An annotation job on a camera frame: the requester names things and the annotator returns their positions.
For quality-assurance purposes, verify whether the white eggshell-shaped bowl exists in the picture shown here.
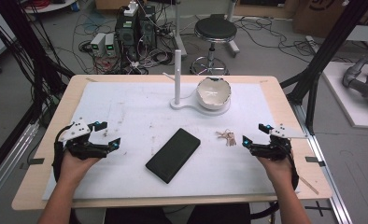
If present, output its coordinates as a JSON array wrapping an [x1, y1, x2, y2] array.
[[196, 76, 233, 111]]

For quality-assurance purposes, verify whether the black frame strut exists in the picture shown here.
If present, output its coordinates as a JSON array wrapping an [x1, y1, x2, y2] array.
[[0, 0, 76, 94], [279, 0, 368, 135]]

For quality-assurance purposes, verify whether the white stand with pole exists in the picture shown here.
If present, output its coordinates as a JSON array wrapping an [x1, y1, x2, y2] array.
[[162, 49, 233, 117]]

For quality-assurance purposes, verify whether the person's right hand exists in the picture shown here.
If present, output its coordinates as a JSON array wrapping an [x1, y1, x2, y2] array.
[[256, 151, 296, 189]]

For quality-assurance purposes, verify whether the aluminium rail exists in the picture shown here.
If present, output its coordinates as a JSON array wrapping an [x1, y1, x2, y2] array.
[[291, 102, 354, 224], [0, 120, 40, 208]]

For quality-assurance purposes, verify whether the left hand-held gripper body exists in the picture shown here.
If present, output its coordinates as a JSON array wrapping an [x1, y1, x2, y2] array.
[[58, 117, 111, 161]]

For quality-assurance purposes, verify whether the cardboard box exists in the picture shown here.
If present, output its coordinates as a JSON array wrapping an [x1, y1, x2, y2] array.
[[291, 0, 368, 39]]

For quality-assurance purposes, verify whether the bunch of keys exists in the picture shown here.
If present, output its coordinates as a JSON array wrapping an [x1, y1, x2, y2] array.
[[215, 129, 238, 147]]

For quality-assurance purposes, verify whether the white power strip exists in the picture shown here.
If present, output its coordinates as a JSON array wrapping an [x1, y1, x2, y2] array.
[[123, 0, 140, 18]]

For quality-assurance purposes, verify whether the white platform board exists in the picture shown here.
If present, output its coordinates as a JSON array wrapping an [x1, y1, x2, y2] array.
[[321, 61, 368, 131]]

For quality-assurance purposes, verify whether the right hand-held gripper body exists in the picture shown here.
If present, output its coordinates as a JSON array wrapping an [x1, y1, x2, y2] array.
[[248, 123, 308, 161]]

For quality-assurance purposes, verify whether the white metal table leg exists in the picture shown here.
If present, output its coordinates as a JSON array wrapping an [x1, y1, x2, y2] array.
[[224, 0, 241, 59], [172, 0, 189, 59]]

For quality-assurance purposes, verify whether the grey power supply box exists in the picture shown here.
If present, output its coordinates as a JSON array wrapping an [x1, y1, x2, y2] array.
[[104, 33, 117, 58], [90, 32, 107, 58]]

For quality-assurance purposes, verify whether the black round stool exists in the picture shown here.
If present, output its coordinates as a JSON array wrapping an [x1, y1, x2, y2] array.
[[190, 13, 239, 76]]

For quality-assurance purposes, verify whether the black computer tower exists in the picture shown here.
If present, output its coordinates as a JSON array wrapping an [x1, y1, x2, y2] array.
[[138, 4, 158, 49], [114, 11, 142, 62]]

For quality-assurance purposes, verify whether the person's left hand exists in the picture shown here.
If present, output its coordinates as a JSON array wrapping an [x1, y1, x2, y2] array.
[[58, 150, 101, 189]]

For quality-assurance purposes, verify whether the white table mat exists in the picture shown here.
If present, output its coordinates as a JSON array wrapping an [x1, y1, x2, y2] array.
[[41, 81, 300, 201]]

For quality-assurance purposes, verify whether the tangle of floor cables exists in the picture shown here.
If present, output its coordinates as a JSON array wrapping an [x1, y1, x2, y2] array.
[[73, 12, 180, 76]]

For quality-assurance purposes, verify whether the black smartphone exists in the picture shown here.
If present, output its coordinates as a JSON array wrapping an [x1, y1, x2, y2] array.
[[145, 127, 202, 185]]

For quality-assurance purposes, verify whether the thin wooden stick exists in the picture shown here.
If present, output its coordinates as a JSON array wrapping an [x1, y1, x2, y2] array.
[[298, 175, 319, 196]]

